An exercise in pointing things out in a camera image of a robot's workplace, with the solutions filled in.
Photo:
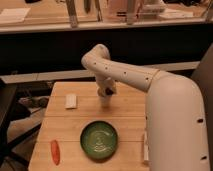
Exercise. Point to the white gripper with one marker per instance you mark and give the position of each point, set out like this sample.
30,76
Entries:
106,86

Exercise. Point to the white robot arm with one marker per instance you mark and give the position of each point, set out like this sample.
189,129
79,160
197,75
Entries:
175,113

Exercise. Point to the white eraser block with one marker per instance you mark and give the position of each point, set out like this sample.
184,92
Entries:
71,101

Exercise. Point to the green ceramic bowl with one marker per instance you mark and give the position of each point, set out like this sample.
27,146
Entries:
99,140

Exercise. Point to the white tube bottle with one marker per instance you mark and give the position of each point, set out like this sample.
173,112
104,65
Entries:
146,151

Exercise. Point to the orange carrot toy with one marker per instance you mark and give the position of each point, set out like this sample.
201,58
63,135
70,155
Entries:
55,152

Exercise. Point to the black furniture at left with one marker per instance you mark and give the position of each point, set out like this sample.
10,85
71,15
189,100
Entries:
7,105

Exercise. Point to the white paper sheet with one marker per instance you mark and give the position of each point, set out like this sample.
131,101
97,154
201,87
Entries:
13,15

